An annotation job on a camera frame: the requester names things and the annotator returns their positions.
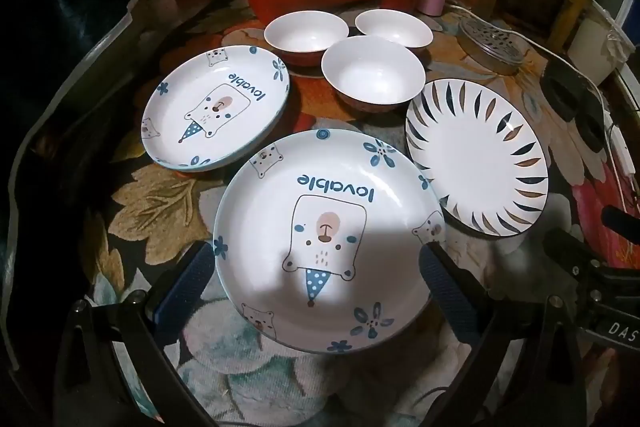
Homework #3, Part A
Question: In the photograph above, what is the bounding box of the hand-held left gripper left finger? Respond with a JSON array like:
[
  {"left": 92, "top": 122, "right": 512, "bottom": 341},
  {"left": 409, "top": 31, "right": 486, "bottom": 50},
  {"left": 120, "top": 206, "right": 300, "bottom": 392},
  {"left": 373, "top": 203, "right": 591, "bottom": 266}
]
[{"left": 52, "top": 241, "right": 216, "bottom": 427}]

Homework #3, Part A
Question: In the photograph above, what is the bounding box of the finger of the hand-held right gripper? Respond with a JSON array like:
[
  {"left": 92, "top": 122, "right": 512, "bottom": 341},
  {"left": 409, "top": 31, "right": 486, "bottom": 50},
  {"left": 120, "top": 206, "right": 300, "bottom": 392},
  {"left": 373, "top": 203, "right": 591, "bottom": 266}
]
[
  {"left": 600, "top": 205, "right": 640, "bottom": 234},
  {"left": 542, "top": 227, "right": 608, "bottom": 288}
]

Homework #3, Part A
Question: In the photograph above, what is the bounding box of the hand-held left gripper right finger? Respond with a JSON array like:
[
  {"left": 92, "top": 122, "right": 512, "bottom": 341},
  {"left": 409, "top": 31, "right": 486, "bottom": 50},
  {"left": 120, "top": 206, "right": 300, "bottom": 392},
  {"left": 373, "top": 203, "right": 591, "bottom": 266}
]
[{"left": 417, "top": 243, "right": 588, "bottom": 427}]

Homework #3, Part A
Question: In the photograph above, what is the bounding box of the leaf pattern rim plate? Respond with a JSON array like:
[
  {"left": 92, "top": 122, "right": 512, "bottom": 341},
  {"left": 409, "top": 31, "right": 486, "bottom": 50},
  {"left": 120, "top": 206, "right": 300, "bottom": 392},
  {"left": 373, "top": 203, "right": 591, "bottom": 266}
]
[{"left": 405, "top": 78, "right": 549, "bottom": 239}]

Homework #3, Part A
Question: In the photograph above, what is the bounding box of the large bear print plate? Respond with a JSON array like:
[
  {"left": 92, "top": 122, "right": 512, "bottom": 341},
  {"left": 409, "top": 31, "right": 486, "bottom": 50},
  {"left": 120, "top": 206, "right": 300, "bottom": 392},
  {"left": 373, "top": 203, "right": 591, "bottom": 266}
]
[{"left": 213, "top": 129, "right": 447, "bottom": 354}]

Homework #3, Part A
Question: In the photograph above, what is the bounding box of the small bear print plate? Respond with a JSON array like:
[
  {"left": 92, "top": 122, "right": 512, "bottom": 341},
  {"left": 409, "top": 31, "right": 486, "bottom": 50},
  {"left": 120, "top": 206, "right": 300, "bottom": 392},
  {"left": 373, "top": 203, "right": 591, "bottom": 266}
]
[{"left": 140, "top": 46, "right": 292, "bottom": 172}]

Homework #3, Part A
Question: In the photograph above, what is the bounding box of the white bowl pink outside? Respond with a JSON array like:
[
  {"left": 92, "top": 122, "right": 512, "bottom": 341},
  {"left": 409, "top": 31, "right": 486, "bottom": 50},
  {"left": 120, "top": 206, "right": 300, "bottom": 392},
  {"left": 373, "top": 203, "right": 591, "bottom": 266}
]
[
  {"left": 321, "top": 38, "right": 426, "bottom": 115},
  {"left": 355, "top": 9, "right": 434, "bottom": 60},
  {"left": 264, "top": 10, "right": 350, "bottom": 68}
]

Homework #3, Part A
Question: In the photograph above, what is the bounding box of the white power strip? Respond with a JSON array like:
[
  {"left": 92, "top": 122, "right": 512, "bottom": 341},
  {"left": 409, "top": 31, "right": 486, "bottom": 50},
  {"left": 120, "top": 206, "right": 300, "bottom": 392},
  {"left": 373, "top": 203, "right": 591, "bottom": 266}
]
[{"left": 605, "top": 107, "right": 638, "bottom": 180}]

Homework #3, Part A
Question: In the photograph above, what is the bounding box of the floral rug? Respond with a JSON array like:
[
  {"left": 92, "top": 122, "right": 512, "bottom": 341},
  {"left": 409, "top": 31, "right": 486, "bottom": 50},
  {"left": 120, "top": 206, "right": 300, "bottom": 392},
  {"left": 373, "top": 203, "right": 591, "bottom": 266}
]
[{"left": 0, "top": 0, "right": 640, "bottom": 427}]

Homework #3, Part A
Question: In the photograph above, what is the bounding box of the black slipper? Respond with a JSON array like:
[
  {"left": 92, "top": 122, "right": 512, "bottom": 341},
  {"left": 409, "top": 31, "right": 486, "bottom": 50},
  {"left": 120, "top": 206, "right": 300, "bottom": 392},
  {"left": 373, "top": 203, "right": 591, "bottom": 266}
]
[
  {"left": 540, "top": 57, "right": 593, "bottom": 120},
  {"left": 575, "top": 107, "right": 613, "bottom": 155}
]

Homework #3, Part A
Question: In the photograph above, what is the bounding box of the white waste bin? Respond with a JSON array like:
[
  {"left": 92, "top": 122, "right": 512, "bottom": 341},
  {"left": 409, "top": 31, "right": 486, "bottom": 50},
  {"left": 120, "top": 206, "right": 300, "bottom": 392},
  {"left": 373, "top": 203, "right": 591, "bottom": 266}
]
[{"left": 567, "top": 14, "right": 633, "bottom": 82}]

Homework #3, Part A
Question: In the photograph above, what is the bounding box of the round perforated metal tin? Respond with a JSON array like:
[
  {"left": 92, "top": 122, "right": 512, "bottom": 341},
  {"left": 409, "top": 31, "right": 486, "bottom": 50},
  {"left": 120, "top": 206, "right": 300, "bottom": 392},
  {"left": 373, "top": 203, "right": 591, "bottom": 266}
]
[{"left": 457, "top": 18, "right": 531, "bottom": 76}]

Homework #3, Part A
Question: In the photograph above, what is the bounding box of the white power cable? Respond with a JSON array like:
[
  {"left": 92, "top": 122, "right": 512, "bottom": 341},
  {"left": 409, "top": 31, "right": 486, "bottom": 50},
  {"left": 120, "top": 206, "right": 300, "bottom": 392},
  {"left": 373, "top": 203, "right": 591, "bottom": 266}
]
[{"left": 442, "top": 0, "right": 640, "bottom": 188}]

